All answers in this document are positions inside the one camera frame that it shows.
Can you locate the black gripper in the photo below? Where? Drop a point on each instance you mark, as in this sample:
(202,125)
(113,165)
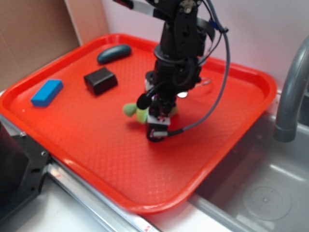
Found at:
(163,84)

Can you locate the dark teal oval case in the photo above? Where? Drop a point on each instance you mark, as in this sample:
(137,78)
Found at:
(114,53)

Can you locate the black leather wallet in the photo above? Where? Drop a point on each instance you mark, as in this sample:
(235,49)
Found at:
(100,81)

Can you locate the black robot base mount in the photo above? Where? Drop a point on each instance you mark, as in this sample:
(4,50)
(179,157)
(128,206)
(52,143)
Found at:
(23,164)

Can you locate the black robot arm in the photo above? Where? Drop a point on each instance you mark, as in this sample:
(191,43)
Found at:
(178,59)

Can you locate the blue rectangular block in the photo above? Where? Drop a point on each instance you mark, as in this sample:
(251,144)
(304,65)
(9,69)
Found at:
(46,94)

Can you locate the aluminium rail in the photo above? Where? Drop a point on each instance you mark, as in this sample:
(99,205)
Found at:
(67,204)

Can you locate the grey sink faucet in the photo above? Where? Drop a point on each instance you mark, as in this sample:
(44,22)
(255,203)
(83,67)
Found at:
(293,106)

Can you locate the brown cardboard panel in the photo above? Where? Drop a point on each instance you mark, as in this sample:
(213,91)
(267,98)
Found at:
(35,32)

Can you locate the grey sink basin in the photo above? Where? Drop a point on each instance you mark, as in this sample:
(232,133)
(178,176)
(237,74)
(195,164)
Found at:
(262,185)

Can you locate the green plush animal toy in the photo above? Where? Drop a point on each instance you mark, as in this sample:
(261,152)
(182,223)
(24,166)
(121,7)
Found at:
(143,117)

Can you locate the red plastic tray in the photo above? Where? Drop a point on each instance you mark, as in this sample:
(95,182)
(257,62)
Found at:
(92,136)

